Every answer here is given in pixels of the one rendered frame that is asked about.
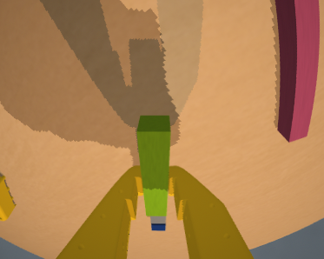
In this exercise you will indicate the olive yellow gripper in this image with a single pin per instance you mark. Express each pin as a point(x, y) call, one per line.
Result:
point(209, 229)

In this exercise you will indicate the lime green rod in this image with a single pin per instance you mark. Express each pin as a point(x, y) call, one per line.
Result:
point(153, 137)

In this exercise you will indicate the small blue cube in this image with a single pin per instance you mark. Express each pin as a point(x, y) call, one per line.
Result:
point(158, 226)

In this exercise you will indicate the grey rectangular rod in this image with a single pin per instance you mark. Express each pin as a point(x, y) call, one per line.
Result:
point(158, 219)

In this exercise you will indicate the pink rod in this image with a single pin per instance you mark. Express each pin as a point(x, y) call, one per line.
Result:
point(299, 40)

